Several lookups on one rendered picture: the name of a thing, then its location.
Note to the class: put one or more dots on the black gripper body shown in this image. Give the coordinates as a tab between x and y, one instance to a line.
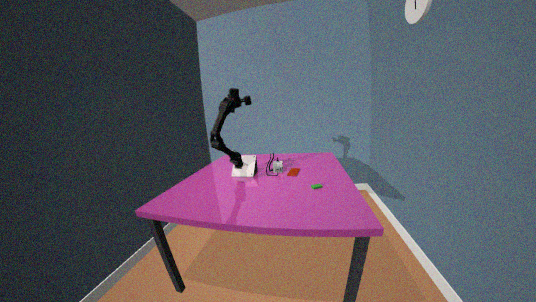
246	99

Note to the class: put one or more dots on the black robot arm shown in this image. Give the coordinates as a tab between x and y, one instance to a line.
224	109

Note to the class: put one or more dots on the orange rectangular box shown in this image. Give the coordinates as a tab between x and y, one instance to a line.
293	172

